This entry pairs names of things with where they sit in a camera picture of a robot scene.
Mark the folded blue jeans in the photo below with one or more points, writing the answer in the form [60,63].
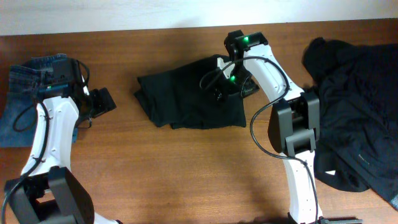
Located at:
[25,102]

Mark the black jacket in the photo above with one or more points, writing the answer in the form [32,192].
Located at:
[357,88]

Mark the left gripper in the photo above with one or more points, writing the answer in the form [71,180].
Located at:
[103,101]

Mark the black trousers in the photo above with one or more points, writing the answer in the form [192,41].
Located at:
[174,97]

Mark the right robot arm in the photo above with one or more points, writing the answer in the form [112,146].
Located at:
[294,125]

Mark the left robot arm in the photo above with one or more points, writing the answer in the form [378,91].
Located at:
[46,190]

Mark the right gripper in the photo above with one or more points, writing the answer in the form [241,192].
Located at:
[252,87]

